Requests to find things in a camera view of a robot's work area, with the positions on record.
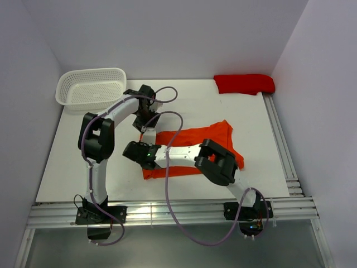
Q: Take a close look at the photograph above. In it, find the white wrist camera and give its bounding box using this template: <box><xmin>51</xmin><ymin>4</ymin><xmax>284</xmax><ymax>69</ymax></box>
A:
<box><xmin>140</xmin><ymin>127</ymin><xmax>157</xmax><ymax>145</ymax></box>
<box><xmin>150</xmin><ymin>100</ymin><xmax>162</xmax><ymax>111</ymax></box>

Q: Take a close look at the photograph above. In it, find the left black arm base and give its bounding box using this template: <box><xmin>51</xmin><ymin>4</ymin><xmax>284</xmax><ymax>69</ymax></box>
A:
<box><xmin>75</xmin><ymin>206</ymin><xmax>127</xmax><ymax>241</ymax></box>

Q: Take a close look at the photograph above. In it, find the aluminium rail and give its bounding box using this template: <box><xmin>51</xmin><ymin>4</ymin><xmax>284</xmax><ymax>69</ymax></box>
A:
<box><xmin>263</xmin><ymin>93</ymin><xmax>305</xmax><ymax>198</ymax></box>
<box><xmin>26</xmin><ymin>197</ymin><xmax>319</xmax><ymax>229</ymax></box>

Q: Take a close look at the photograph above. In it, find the aluminium right side rail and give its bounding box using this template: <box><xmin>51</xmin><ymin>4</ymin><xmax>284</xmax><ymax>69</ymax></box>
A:
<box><xmin>263</xmin><ymin>93</ymin><xmax>305</xmax><ymax>198</ymax></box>

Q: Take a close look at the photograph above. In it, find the orange t-shirt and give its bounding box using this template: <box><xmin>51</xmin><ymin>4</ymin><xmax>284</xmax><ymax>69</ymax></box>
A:
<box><xmin>142</xmin><ymin>120</ymin><xmax>244</xmax><ymax>180</ymax></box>

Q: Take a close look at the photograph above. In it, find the red rolled t-shirt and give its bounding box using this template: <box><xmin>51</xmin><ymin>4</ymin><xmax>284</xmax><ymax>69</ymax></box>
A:
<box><xmin>214</xmin><ymin>74</ymin><xmax>276</xmax><ymax>95</ymax></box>

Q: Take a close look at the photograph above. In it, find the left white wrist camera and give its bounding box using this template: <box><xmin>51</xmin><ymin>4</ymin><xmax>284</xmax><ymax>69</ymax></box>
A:
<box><xmin>150</xmin><ymin>100</ymin><xmax>162</xmax><ymax>111</ymax></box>

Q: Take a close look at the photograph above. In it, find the aluminium front rail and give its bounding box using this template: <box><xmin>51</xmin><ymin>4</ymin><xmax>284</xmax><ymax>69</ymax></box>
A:
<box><xmin>26</xmin><ymin>197</ymin><xmax>319</xmax><ymax>229</ymax></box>

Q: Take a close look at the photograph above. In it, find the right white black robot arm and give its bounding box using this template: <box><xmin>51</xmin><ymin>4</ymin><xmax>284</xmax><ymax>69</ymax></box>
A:
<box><xmin>123</xmin><ymin>139</ymin><xmax>261</xmax><ymax>218</ymax></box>

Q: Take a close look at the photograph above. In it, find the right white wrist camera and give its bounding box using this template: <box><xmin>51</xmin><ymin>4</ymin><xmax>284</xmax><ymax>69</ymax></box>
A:
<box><xmin>140</xmin><ymin>127</ymin><xmax>157</xmax><ymax>145</ymax></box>

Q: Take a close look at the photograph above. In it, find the white perforated plastic basket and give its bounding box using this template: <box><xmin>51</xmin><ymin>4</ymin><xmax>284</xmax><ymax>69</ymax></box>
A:
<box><xmin>55</xmin><ymin>68</ymin><xmax>127</xmax><ymax>111</ymax></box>

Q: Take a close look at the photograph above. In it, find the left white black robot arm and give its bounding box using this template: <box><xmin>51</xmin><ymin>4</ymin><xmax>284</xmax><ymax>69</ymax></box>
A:
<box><xmin>78</xmin><ymin>85</ymin><xmax>159</xmax><ymax>223</ymax></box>

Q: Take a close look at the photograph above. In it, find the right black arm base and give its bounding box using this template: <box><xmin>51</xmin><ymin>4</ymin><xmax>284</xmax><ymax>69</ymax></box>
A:
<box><xmin>224</xmin><ymin>201</ymin><xmax>274</xmax><ymax>236</ymax></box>

